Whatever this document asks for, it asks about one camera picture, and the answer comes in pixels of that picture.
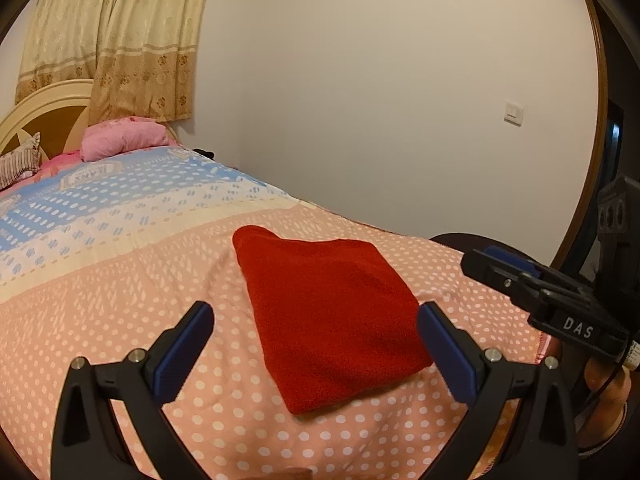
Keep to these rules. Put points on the white light switch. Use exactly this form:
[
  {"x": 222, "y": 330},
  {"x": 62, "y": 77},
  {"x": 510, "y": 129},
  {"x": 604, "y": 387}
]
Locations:
[{"x": 514, "y": 112}]

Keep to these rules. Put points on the wooden door frame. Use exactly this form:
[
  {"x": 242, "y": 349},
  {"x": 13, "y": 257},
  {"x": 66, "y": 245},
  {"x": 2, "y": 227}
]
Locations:
[{"x": 597, "y": 110}]

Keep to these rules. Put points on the pink pillow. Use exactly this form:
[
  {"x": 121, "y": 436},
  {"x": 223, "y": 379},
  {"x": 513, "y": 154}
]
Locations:
[{"x": 125, "y": 135}]

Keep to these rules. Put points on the beige floral curtain panel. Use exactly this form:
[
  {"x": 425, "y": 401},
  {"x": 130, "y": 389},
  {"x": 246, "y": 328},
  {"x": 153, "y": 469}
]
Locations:
[
  {"x": 150, "y": 60},
  {"x": 60, "y": 35}
]

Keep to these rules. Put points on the person's right hand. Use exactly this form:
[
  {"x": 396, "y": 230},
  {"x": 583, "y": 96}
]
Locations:
[{"x": 607, "y": 377}]

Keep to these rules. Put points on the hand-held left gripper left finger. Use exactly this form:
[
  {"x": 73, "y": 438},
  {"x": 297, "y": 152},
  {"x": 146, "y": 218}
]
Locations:
[{"x": 185, "y": 350}]

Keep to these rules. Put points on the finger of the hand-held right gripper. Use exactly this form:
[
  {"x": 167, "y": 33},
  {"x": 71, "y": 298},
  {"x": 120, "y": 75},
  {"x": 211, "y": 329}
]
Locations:
[
  {"x": 490, "y": 267},
  {"x": 510, "y": 258}
]

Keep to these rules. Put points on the red knitted sweater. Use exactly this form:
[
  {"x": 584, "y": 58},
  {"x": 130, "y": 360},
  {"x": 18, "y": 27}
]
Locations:
[{"x": 330, "y": 310}]

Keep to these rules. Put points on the polka dot quilt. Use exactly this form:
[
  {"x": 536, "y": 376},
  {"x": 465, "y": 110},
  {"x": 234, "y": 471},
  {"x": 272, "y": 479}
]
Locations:
[{"x": 125, "y": 285}]

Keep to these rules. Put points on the cream wooden headboard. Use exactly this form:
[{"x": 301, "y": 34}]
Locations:
[{"x": 30, "y": 105}]

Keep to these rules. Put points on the striped pillow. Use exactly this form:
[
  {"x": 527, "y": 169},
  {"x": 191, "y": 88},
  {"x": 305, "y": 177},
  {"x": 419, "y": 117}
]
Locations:
[{"x": 17, "y": 165}]

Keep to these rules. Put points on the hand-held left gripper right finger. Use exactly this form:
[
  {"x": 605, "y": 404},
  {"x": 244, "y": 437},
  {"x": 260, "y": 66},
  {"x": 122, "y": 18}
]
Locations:
[{"x": 450, "y": 355}]

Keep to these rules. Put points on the pink bed sheet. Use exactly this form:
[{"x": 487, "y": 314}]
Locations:
[{"x": 57, "y": 160}]

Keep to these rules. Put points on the dark cloth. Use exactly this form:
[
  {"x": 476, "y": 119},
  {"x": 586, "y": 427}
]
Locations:
[{"x": 205, "y": 152}]

